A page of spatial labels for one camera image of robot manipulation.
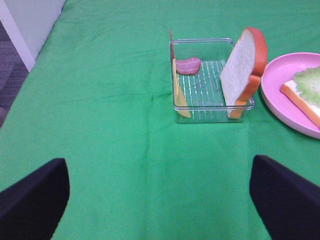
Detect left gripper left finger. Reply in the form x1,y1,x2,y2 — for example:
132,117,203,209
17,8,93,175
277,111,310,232
0,158,70,240

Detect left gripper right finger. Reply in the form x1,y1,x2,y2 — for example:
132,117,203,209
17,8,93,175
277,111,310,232
249,155,320,240

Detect bread slice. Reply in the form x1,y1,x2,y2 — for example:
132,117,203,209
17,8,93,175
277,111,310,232
280,80,320,128
220,27,268,107

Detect green lettuce leaf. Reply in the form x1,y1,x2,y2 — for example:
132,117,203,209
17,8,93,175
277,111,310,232
293,66,320,108

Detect bacon strip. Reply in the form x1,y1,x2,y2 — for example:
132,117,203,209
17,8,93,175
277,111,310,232
168,29,201,75

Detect pink round plate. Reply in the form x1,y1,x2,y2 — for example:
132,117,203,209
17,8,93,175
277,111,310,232
260,52,320,139

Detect left clear plastic tray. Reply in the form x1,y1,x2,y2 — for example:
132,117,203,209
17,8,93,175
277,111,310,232
171,38,255,124

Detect yellow cheese slice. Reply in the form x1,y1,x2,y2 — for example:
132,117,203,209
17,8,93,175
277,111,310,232
172,58,191,118

